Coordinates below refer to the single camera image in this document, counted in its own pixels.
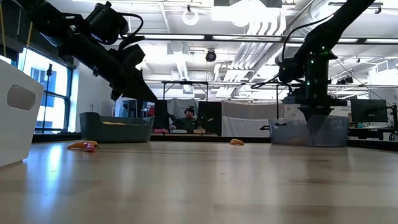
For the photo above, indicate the dark storage cart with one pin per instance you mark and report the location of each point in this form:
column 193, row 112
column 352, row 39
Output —
column 136, row 109

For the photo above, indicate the black tripod stand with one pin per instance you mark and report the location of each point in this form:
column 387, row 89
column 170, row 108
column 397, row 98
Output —
column 48, row 71

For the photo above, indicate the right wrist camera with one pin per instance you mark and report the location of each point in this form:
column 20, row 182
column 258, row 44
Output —
column 289, row 70

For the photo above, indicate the white cloth cover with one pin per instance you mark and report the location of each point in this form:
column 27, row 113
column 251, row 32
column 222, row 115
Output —
column 248, row 118

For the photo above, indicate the black ceiling spotlight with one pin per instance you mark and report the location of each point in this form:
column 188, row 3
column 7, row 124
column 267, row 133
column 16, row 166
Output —
column 211, row 56

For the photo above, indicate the grey cloth cover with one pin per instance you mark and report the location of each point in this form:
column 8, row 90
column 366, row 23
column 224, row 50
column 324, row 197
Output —
column 177, row 105

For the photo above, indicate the white plastic basket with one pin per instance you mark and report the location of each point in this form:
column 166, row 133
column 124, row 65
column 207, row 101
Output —
column 18, row 133

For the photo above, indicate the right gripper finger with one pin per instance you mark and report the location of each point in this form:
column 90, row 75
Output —
column 311, row 116
column 321, row 116

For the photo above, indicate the dark grey plastic basket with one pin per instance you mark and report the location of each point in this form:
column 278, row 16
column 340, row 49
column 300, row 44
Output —
column 124, row 133

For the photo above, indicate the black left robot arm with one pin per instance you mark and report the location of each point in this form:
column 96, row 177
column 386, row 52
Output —
column 62, row 34

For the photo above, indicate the clear plastic basket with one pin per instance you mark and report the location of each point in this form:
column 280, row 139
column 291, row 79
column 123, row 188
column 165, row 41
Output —
column 283, row 133

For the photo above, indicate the large window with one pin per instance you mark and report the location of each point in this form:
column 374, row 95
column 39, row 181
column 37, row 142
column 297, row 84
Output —
column 59, row 81

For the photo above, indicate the black panel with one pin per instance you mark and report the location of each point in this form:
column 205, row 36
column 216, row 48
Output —
column 211, row 115
column 161, row 112

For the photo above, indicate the person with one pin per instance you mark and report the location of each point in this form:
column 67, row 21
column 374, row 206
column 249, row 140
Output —
column 186, row 123

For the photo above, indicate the black computer monitor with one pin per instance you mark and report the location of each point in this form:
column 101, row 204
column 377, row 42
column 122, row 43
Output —
column 369, row 110

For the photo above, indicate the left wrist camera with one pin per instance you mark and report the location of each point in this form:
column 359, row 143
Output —
column 107, row 23

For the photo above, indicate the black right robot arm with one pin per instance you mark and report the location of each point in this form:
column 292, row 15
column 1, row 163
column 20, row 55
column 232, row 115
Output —
column 335, row 28

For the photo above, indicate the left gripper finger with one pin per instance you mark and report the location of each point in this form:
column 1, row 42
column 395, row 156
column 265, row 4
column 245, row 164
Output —
column 133, row 95
column 138, row 84

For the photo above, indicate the black overhead light beam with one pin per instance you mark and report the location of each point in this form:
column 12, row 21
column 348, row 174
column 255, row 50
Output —
column 208, row 38

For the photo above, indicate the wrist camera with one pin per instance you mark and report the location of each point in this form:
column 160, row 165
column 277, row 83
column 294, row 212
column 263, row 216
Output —
column 289, row 70
column 107, row 23

